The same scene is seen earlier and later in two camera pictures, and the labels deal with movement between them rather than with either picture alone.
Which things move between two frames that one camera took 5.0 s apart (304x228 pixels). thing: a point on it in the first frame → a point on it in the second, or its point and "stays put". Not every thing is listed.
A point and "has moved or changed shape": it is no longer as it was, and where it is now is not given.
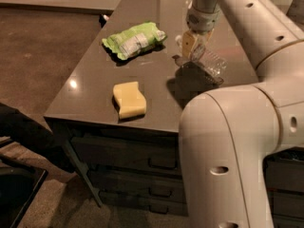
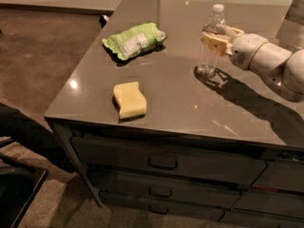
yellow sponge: (130, 99) stays put
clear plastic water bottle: (207, 62) has moved or changed shape
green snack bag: (134, 40) stays put
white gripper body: (202, 22) → (248, 50)
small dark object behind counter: (103, 20) stays put
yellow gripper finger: (188, 43) → (217, 45)
